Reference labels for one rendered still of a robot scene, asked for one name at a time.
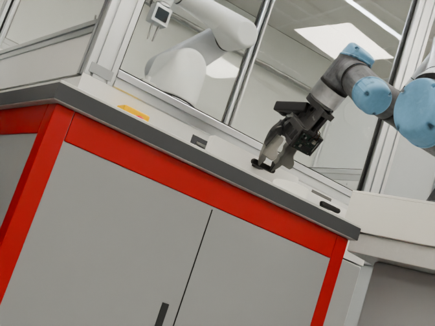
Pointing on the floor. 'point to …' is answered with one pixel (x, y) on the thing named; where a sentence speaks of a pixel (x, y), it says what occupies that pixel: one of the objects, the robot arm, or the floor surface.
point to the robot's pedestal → (397, 282)
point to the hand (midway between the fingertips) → (267, 162)
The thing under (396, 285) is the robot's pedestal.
